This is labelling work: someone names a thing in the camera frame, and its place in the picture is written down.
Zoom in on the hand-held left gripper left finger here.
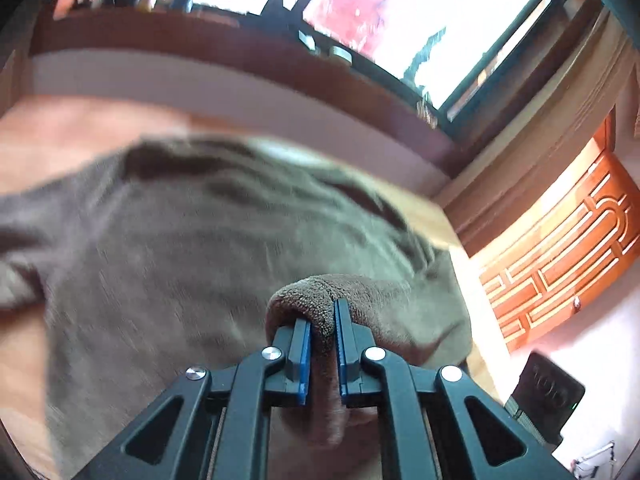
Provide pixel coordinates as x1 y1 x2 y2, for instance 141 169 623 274
74 318 314 480

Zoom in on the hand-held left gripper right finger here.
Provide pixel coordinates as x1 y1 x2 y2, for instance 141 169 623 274
334 299 576 480

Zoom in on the brown fleece garment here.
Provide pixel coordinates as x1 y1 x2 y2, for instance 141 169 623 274
0 135 475 480

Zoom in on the black speaker box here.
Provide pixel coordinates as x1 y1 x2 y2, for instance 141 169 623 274
504 352 587 447

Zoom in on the carved orange wooden panel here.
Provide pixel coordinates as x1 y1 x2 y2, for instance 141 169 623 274
477 114 640 354

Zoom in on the white metal rack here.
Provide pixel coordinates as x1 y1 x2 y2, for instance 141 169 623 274
574 441 617 480

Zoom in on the brown wooden windowsill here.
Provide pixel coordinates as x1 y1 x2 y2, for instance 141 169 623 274
30 7 458 177

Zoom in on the dark framed window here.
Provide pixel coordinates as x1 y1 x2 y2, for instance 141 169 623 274
192 0 603 133

